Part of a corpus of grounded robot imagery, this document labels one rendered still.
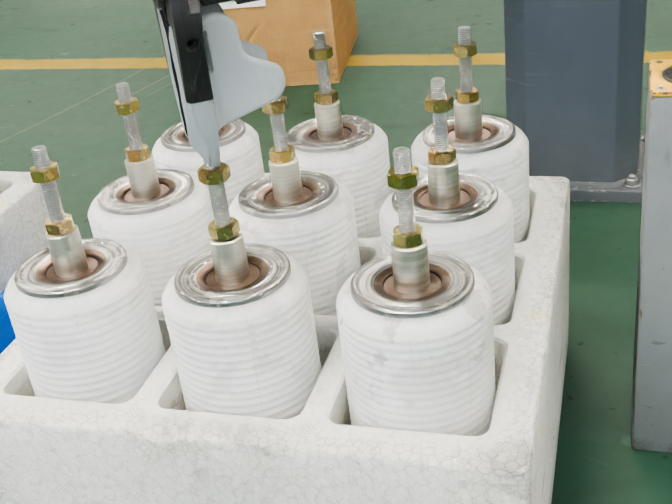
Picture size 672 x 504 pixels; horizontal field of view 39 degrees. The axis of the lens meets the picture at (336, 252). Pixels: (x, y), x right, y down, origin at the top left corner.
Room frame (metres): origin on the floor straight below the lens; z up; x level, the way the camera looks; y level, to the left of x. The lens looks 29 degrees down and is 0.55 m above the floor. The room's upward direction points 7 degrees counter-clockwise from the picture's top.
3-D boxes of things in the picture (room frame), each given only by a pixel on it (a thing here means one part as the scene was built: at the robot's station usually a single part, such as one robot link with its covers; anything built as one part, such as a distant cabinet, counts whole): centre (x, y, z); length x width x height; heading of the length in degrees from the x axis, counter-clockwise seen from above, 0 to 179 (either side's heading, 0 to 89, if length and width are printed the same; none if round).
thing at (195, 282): (0.53, 0.07, 0.25); 0.08 x 0.08 x 0.01
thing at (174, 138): (0.79, 0.10, 0.25); 0.08 x 0.08 x 0.01
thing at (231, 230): (0.53, 0.07, 0.29); 0.02 x 0.02 x 0.01; 37
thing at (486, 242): (0.61, -0.08, 0.16); 0.10 x 0.10 x 0.18
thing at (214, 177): (0.53, 0.07, 0.32); 0.02 x 0.02 x 0.01; 37
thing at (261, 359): (0.53, 0.07, 0.16); 0.10 x 0.10 x 0.18
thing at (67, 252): (0.57, 0.18, 0.26); 0.02 x 0.02 x 0.03
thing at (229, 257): (0.53, 0.07, 0.26); 0.02 x 0.02 x 0.03
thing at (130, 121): (0.68, 0.14, 0.30); 0.01 x 0.01 x 0.08
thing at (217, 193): (0.53, 0.07, 0.30); 0.01 x 0.01 x 0.08
